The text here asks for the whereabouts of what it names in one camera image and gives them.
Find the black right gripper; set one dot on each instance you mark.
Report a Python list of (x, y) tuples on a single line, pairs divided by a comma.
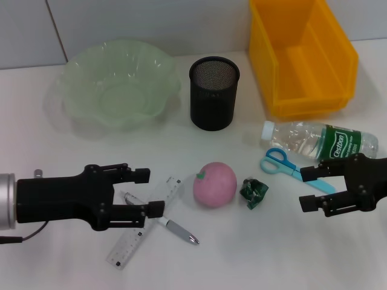
[(369, 181)]

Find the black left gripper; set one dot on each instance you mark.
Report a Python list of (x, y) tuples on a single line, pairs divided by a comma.
[(60, 197)]

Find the clear green-label water bottle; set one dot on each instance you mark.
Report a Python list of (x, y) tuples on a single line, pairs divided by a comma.
[(302, 137)]

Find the green plastic wrapper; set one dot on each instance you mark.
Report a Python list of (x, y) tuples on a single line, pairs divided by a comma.
[(253, 193)]

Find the pink toy peach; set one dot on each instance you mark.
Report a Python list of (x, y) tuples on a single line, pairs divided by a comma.
[(214, 185)]

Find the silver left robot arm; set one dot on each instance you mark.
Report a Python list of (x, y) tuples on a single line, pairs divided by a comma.
[(7, 197)]

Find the transparent plastic ruler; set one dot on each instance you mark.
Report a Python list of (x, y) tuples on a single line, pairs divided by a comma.
[(127, 244)]

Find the blue scissors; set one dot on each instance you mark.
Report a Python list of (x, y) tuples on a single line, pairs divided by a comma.
[(276, 164)]

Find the grey grip ballpoint pen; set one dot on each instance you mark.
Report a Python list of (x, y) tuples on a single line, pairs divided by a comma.
[(181, 231)]

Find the translucent green fruit plate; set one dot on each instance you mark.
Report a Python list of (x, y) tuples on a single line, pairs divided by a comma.
[(121, 87)]

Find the black mesh pen holder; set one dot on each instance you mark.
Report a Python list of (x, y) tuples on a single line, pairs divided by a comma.
[(213, 99)]

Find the yellow plastic bin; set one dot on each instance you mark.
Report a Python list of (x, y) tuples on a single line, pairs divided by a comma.
[(302, 60)]

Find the silver left wrist connector post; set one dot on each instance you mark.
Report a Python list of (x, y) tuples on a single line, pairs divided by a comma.
[(38, 173)]

